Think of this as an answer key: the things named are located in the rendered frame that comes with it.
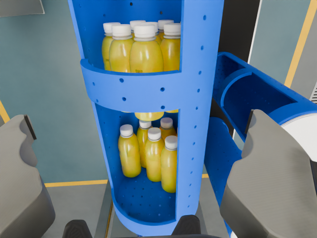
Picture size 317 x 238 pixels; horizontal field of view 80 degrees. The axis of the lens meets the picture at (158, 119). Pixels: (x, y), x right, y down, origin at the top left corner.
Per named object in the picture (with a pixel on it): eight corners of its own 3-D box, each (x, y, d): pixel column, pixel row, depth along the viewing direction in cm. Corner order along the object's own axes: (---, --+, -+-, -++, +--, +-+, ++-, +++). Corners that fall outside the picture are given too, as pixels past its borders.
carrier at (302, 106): (244, 54, 135) (205, 48, 132) (363, 115, 60) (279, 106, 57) (231, 91, 150) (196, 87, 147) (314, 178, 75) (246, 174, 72)
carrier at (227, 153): (203, 148, 178) (231, 132, 171) (242, 252, 103) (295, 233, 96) (187, 127, 166) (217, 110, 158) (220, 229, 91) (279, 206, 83)
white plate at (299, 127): (364, 118, 59) (361, 116, 60) (282, 110, 57) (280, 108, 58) (316, 180, 73) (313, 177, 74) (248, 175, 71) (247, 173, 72)
